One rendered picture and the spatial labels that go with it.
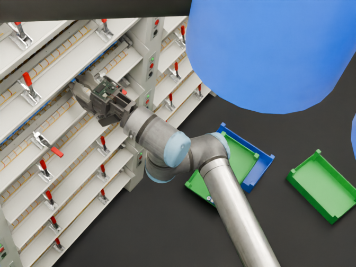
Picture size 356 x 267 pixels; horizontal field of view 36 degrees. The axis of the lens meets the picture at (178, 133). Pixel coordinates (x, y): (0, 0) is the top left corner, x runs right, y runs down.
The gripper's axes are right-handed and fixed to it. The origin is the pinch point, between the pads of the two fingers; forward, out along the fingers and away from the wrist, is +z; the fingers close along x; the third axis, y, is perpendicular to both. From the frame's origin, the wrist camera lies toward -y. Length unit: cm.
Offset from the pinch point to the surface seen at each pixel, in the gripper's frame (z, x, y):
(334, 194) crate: -85, -84, -98
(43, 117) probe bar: -0.2, 12.8, -2.5
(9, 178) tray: -4.6, 30.3, -6.7
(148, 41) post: -5.7, -26.6, -1.3
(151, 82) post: -6.7, -31.6, -26.7
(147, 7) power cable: -53, 54, 109
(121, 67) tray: -3.6, -16.7, -6.2
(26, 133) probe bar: -0.4, 19.4, -2.6
